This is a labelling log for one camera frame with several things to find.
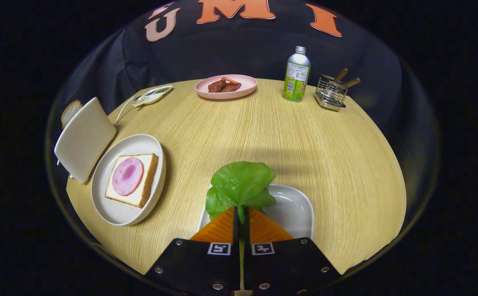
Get metal wire utensil holder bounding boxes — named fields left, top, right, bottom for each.
left=314, top=74, right=348, bottom=112

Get pink plate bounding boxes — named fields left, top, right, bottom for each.
left=194, top=74, right=258, bottom=100

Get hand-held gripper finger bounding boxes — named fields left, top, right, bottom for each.
left=243, top=207, right=341, bottom=296
left=145, top=206, right=241, bottom=296

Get white square plate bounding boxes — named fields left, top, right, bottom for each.
left=198, top=184, right=315, bottom=241

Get black backdrop cloth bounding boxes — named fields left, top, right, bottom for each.
left=56, top=0, right=428, bottom=136

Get bread slice under ham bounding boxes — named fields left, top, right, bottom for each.
left=105, top=153, right=159, bottom=208

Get white toaster cable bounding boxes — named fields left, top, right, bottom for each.
left=113, top=95, right=139, bottom=125

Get silver bottle green label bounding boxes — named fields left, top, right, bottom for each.
left=282, top=46, right=311, bottom=103

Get white divided bean dish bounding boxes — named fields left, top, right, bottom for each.
left=132, top=85, right=173, bottom=108

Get plain toast bread slice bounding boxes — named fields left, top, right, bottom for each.
left=61, top=100, right=84, bottom=129

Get white round plate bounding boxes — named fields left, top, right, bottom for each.
left=91, top=134, right=167, bottom=227

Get brown meat slices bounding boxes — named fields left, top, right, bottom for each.
left=208, top=80, right=242, bottom=93

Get green lettuce leaf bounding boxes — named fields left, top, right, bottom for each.
left=205, top=161, right=277, bottom=226

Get white toaster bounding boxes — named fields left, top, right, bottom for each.
left=54, top=97, right=117, bottom=184

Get pink ham slice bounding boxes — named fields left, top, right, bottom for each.
left=112, top=157, right=144, bottom=197

